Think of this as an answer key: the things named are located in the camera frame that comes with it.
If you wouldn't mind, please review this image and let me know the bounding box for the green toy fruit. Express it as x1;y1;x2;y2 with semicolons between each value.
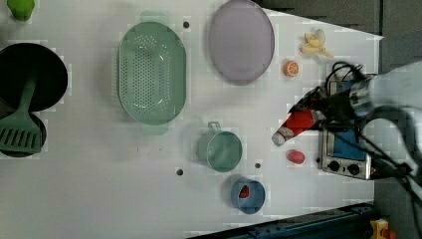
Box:
7;0;35;22

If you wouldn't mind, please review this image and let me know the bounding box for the green mug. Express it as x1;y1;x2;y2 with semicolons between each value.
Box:
197;121;243;172

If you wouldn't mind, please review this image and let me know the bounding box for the black frying pan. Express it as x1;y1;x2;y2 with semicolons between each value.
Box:
0;43;68;112

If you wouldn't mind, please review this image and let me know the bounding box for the green slotted spatula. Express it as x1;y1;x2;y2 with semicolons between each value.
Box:
0;77;42;153

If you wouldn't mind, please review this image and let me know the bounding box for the small red toy in cup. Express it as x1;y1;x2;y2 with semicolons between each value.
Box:
239;185;250;198

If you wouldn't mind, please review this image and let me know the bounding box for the red toy strawberry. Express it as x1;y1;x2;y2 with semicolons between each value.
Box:
287;149;306;164

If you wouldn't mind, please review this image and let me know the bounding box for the red ketchup bottle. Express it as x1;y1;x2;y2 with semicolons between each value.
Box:
272;110;324;146

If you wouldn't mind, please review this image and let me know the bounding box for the black toaster oven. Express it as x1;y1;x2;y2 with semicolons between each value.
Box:
316;78;374;181

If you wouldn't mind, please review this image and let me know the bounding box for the green perforated colander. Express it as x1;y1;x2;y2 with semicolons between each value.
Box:
117;11;187;135

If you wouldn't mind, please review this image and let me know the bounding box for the peeled toy banana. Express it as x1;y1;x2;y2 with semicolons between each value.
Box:
301;29;333;58

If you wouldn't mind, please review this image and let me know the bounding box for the orange slice toy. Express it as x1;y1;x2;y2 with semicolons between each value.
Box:
283;61;299;78

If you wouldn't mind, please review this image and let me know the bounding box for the blue cup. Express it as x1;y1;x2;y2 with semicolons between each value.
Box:
231;177;266;214

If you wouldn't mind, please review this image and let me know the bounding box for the yellow red object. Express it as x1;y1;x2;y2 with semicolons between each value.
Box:
370;219;397;239

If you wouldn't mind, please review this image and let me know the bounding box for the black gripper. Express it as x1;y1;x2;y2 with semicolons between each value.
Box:
289;87;357;130

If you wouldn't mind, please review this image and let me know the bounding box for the purple round plate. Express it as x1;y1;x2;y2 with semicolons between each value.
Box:
208;0;275;85

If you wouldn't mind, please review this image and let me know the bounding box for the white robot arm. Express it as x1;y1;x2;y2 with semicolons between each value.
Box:
285;62;421;183

